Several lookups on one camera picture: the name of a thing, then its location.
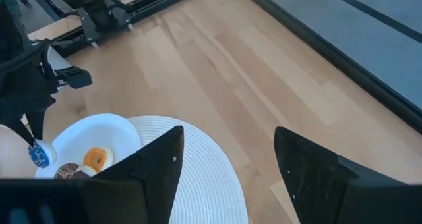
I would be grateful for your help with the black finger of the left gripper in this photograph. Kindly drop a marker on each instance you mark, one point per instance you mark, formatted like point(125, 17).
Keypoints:
point(37, 122)
point(21, 126)

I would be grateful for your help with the orange glazed donut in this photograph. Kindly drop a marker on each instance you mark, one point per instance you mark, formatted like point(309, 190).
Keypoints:
point(90, 161)

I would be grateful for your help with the chocolate sprinkled donut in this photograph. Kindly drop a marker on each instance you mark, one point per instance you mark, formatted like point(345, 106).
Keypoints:
point(66, 171)

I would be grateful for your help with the dark blue sprinkled donut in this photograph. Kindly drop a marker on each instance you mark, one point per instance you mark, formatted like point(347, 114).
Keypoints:
point(38, 156)

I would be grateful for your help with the white round plate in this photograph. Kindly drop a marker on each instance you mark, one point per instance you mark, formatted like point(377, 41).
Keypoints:
point(92, 131)

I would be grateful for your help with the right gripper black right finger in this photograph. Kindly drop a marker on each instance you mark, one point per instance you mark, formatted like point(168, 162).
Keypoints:
point(313, 184)

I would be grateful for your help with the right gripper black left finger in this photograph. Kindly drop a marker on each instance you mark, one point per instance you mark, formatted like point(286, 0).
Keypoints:
point(155, 184)

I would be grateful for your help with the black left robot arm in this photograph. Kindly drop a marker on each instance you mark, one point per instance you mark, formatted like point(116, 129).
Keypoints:
point(92, 6)

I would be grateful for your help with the white woven round placemat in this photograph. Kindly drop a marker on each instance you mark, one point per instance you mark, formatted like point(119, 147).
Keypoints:
point(204, 184)

